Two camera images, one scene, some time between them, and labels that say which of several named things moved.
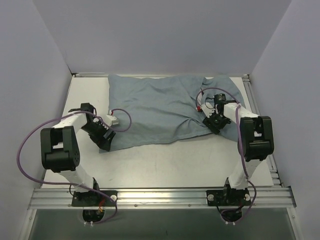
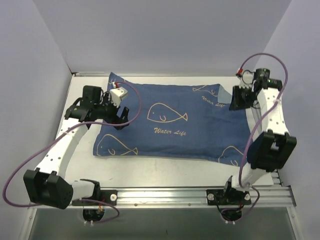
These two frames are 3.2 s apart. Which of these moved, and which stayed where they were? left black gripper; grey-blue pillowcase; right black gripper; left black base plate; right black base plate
Moved: right black gripper; left black gripper; grey-blue pillowcase
Stayed: left black base plate; right black base plate
